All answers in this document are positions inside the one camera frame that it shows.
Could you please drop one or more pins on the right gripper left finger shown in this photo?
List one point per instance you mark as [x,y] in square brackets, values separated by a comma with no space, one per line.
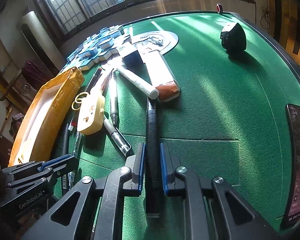
[136,162]

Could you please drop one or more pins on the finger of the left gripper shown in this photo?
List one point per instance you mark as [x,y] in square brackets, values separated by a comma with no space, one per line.
[40,169]

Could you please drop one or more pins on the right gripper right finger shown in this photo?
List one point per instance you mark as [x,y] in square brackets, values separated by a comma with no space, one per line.
[171,184]

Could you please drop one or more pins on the black rod-shaped pen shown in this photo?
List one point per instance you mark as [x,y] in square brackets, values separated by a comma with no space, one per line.
[153,182]

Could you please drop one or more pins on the clear gel pen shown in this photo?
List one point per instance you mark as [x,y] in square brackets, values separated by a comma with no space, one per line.
[122,144]

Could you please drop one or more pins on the cream cartoon keychain case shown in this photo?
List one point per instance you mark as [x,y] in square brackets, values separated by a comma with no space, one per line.
[90,118]

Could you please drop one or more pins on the black red-tip pen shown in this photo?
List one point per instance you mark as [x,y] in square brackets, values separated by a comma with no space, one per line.
[93,80]

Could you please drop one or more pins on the yellow taped cardboard box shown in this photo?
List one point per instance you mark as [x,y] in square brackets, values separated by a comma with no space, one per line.
[41,123]

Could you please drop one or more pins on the gold key rings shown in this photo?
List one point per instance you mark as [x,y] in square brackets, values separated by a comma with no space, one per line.
[78,101]

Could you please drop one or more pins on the white marker pen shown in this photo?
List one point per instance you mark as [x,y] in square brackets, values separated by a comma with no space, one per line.
[140,83]

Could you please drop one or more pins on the white glue tube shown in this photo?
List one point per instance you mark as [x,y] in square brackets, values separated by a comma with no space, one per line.
[104,78]

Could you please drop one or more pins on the black grip gel pen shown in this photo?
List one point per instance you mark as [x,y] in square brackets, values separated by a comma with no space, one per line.
[114,110]

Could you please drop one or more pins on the small dark card box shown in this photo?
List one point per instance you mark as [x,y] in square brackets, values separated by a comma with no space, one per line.
[133,60]

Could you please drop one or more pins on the round silver table centre plate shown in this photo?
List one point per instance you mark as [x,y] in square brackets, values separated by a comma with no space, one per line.
[159,40]

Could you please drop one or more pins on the pile of blue mahjong tiles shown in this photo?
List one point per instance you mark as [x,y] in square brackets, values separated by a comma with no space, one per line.
[98,47]

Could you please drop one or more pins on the dark smartphone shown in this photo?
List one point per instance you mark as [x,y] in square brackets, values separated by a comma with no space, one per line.
[292,211]

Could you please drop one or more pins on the black dome-shaped device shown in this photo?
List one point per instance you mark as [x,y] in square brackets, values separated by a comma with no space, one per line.
[233,38]

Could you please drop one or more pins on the white air conditioner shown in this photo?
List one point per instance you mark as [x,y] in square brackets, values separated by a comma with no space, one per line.
[41,43]

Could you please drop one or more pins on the red tape roll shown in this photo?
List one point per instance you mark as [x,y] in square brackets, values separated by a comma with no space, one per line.
[219,8]

